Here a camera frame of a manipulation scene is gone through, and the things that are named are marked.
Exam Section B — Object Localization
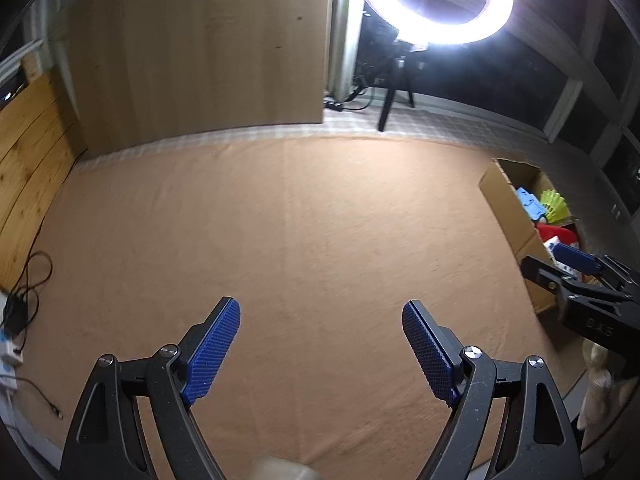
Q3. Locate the black power strip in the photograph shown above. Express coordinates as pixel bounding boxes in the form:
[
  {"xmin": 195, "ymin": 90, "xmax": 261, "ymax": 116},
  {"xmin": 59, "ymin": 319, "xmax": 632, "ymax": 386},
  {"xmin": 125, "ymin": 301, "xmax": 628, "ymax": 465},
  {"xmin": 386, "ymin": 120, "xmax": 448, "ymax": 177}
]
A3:
[{"xmin": 323, "ymin": 100, "xmax": 344, "ymax": 112}]

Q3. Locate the wooden plank headboard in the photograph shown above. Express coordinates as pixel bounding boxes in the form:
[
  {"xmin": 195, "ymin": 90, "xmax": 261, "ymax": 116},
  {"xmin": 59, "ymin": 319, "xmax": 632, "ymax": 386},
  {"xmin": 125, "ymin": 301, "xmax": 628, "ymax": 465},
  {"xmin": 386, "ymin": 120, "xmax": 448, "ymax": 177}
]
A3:
[{"xmin": 0, "ymin": 68, "xmax": 86, "ymax": 292}]

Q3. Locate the red cloth item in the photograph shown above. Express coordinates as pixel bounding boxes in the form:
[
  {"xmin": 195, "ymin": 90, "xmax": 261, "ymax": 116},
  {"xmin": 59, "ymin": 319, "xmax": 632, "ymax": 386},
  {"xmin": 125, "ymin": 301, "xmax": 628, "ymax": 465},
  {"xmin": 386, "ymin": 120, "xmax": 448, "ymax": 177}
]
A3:
[{"xmin": 536, "ymin": 223, "xmax": 579, "ymax": 247}]

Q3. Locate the light wood cabinet panel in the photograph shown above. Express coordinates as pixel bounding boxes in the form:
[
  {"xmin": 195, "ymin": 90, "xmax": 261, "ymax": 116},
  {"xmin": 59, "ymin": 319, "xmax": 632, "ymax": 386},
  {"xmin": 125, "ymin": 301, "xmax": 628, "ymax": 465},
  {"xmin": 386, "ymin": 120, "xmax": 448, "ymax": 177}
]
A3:
[{"xmin": 65, "ymin": 0, "xmax": 329, "ymax": 156}]

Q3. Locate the black tripod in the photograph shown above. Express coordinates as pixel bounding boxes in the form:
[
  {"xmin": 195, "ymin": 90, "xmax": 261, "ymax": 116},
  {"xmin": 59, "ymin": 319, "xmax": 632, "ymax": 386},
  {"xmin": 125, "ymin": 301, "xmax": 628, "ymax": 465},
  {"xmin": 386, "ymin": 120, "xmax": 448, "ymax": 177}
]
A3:
[{"xmin": 364, "ymin": 53, "xmax": 416, "ymax": 132}]

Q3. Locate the white ring light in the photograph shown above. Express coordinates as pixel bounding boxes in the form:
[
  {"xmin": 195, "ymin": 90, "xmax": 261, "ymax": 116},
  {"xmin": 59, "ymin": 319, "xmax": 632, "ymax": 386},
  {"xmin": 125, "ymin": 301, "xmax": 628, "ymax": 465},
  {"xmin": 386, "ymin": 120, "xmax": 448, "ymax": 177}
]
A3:
[{"xmin": 349, "ymin": 0, "xmax": 516, "ymax": 47}]

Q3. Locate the yellow badminton shuttlecock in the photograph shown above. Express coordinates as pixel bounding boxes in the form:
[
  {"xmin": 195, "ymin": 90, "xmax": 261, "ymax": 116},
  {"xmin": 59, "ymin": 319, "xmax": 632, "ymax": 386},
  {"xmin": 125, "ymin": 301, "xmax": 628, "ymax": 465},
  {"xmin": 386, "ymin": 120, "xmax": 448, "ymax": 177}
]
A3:
[{"xmin": 539, "ymin": 190, "xmax": 572, "ymax": 224}]

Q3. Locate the black cable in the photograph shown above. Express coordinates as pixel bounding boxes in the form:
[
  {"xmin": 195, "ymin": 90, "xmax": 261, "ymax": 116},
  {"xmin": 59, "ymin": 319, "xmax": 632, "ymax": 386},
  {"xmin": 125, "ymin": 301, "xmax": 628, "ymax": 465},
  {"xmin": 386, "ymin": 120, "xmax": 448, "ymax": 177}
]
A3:
[{"xmin": 0, "ymin": 250, "xmax": 65, "ymax": 421}]

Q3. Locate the white power strip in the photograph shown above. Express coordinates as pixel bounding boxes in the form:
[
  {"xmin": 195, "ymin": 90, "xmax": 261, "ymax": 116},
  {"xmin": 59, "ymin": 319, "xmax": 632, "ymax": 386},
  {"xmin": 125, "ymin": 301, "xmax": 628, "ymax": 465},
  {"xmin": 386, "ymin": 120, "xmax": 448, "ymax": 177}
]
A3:
[{"xmin": 0, "ymin": 288, "xmax": 26, "ymax": 396}]

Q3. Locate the white standing panel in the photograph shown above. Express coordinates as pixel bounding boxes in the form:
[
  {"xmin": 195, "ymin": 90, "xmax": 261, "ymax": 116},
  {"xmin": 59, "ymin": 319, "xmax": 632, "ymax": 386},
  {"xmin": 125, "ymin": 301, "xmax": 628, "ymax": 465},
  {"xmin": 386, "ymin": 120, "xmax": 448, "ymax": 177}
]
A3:
[{"xmin": 326, "ymin": 0, "xmax": 364, "ymax": 102}]

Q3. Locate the brown cardboard box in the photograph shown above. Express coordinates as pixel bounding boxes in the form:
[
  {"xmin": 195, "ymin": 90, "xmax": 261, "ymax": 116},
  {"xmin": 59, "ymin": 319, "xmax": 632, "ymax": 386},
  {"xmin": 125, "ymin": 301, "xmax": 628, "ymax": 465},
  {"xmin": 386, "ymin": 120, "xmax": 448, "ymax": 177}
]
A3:
[{"xmin": 478, "ymin": 158, "xmax": 590, "ymax": 314}]

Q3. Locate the light blue plastic card holder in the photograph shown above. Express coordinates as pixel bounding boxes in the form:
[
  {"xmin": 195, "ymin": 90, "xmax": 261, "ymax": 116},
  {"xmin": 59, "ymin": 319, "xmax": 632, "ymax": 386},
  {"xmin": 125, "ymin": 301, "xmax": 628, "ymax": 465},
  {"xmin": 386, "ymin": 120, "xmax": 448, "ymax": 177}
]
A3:
[{"xmin": 516, "ymin": 188, "xmax": 547, "ymax": 222}]

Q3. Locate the white foam cylinder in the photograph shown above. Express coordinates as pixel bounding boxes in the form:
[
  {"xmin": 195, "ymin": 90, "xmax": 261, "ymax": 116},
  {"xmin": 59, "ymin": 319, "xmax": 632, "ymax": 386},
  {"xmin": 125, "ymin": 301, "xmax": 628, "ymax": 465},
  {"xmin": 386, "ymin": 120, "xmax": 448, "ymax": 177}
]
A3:
[{"xmin": 247, "ymin": 457, "xmax": 322, "ymax": 480}]

